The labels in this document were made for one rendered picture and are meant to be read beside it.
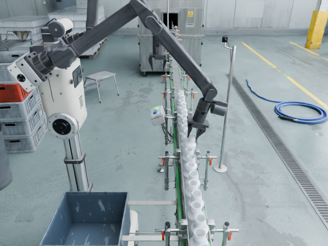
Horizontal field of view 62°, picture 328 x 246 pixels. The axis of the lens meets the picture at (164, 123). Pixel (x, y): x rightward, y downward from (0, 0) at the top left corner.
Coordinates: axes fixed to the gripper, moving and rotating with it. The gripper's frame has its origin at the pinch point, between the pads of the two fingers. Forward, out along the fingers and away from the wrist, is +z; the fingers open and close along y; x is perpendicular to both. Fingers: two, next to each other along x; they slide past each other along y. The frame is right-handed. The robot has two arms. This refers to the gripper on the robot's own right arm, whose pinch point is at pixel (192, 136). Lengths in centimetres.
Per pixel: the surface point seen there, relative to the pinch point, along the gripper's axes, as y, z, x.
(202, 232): 0, 5, -52
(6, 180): -137, 155, 104
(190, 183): -1.5, 5.3, -28.1
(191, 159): -0.5, 3.8, -13.6
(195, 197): -0.8, 4.2, -37.0
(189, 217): -2.2, 8.5, -42.9
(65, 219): -49, 51, -17
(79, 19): -217, 79, 624
